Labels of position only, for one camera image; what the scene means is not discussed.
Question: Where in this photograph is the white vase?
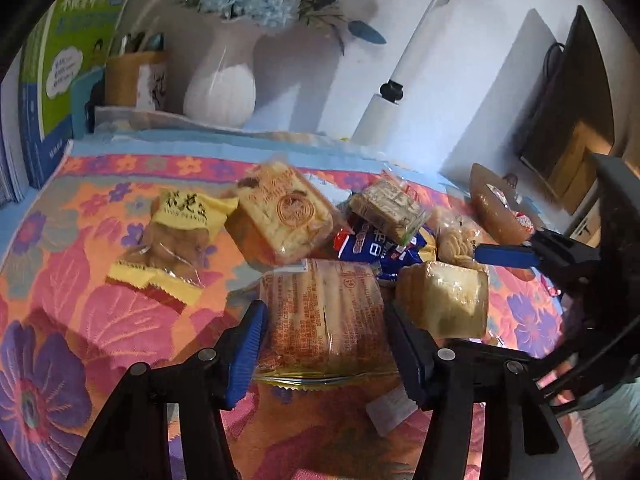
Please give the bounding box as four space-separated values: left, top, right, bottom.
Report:
182 15 266 129

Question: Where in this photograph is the pale grey-blue clothing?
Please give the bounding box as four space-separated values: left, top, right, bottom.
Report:
580 381 640 480

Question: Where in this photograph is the clear cookie bag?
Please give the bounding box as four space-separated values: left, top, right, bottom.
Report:
435 207 488 271

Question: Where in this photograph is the black cable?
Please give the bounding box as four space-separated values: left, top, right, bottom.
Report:
544 41 567 77

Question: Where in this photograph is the black television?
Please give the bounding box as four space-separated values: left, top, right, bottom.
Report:
517 5 616 203

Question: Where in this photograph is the white paper label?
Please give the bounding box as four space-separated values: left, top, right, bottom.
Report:
365 387 418 436

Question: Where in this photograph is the clear bread cube packet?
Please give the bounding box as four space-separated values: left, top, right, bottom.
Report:
395 260 491 341

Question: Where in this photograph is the large orange print cracker packet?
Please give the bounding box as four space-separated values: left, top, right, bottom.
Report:
252 258 401 391

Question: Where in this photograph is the floral tablecloth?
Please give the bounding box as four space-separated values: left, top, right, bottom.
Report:
0 110 581 480

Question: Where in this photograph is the clear square cake packet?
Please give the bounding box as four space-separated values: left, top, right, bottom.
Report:
222 162 346 267

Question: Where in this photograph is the green book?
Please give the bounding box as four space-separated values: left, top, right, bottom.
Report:
20 0 137 188

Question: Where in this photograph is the yellow peanut snack packet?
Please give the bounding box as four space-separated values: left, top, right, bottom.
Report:
107 187 240 306

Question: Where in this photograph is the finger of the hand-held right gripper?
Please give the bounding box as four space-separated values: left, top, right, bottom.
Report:
474 230 603 286

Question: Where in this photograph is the brown basket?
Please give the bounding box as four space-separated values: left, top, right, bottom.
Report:
469 162 538 246

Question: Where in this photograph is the small brown cake packet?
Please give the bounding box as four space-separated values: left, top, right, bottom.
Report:
347 177 433 247

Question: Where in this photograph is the blue flower bouquet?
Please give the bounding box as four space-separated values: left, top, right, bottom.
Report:
180 0 388 56

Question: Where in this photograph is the blue bookend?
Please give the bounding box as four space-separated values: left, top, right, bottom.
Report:
70 67 108 138

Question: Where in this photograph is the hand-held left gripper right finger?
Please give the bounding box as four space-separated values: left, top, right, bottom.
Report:
385 302 560 480

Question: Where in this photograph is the blue snack packet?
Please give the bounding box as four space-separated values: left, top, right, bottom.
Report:
332 225 436 288

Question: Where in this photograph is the tan pen holder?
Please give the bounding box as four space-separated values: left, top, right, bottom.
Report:
105 50 168 111

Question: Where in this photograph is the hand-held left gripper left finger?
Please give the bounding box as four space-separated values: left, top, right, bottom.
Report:
67 299 271 480

